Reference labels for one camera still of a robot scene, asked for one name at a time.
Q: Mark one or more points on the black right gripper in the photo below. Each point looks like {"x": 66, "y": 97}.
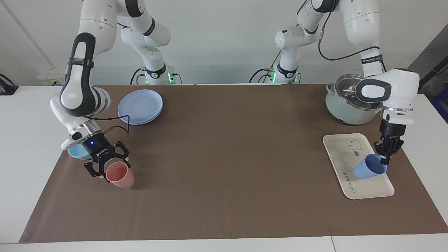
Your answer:
{"x": 98, "y": 148}

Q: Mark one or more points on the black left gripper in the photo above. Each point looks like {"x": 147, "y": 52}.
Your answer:
{"x": 392, "y": 131}

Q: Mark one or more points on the pink plastic cup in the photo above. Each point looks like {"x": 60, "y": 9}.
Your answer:
{"x": 120, "y": 176}

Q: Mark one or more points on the blue ribbed plastic cup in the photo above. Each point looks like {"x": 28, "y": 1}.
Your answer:
{"x": 369, "y": 168}

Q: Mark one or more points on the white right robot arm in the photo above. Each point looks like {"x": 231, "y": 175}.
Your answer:
{"x": 80, "y": 94}

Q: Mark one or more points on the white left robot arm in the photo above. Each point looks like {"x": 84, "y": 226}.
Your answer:
{"x": 392, "y": 87}

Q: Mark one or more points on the cream rabbit print tray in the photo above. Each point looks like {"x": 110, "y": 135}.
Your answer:
{"x": 344, "y": 164}

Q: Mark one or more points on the light blue bowl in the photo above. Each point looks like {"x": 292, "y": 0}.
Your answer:
{"x": 77, "y": 152}

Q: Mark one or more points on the mint green electric pot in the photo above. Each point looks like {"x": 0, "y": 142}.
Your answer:
{"x": 339, "y": 110}

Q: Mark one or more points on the pale blue round plate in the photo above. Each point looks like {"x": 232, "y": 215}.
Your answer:
{"x": 140, "y": 106}

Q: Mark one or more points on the blue crate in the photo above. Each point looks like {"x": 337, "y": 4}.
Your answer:
{"x": 441, "y": 105}

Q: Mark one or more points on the glass pot lid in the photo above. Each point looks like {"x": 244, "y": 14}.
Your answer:
{"x": 344, "y": 89}

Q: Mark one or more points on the black stand pole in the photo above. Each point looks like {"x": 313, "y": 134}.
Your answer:
{"x": 432, "y": 71}

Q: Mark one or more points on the brown paper table mat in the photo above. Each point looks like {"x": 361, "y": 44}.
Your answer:
{"x": 227, "y": 175}

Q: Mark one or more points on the white wall power outlet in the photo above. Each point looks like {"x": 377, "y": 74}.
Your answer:
{"x": 52, "y": 77}

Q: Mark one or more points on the black clamp mount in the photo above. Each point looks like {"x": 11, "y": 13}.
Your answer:
{"x": 7, "y": 87}

